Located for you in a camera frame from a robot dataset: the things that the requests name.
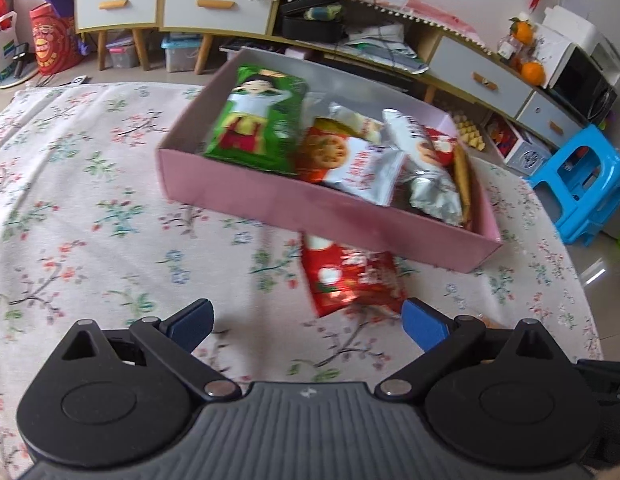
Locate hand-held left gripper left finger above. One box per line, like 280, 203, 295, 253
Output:
54, 298, 241, 400

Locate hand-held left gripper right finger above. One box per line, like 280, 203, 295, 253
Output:
376, 298, 573, 400

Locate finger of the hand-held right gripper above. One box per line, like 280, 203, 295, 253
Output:
576, 358, 620, 403

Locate red snack packet white print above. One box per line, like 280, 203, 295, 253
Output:
300, 232, 411, 318

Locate orange snack packet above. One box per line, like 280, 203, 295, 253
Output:
451, 149, 477, 233

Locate long white biscuit packet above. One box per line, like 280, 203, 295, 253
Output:
381, 108, 464, 227

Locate pink cardboard box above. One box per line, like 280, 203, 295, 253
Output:
156, 47, 504, 274

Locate red silver cookie packet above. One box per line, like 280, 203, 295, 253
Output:
296, 117, 408, 207

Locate small red snack packet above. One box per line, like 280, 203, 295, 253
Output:
421, 127, 459, 167

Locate clear white snack packet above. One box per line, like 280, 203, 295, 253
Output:
328, 102, 384, 144

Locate green snack bag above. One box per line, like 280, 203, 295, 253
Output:
203, 64, 311, 177

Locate blue plastic stool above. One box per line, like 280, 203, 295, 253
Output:
522, 125, 620, 247

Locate yellow egg tray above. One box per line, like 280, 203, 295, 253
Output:
452, 112, 488, 151

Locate white patterned carton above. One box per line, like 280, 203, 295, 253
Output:
485, 115, 553, 176

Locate blue lid storage box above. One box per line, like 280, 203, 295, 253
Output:
162, 35, 203, 73

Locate orange fruit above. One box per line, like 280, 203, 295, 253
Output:
521, 60, 547, 86
510, 19, 533, 45

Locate stack of papers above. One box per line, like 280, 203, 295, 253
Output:
340, 22, 431, 71

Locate clear storage box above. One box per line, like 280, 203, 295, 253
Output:
107, 35, 140, 68

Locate black microwave oven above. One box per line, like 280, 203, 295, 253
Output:
547, 42, 618, 123

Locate red gold gift bag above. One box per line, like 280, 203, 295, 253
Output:
30, 2, 85, 76

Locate black box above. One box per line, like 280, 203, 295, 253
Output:
281, 0, 347, 43

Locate wooden white cabinet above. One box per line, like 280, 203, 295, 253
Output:
72, 0, 596, 151

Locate white shopping bag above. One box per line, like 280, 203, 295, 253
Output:
0, 10, 20, 91

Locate white appliance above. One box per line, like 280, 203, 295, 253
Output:
542, 5, 620, 71

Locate white drawer wooden handle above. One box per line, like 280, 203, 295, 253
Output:
430, 37, 533, 118
74, 0, 159, 31
162, 0, 275, 36
517, 94, 591, 148

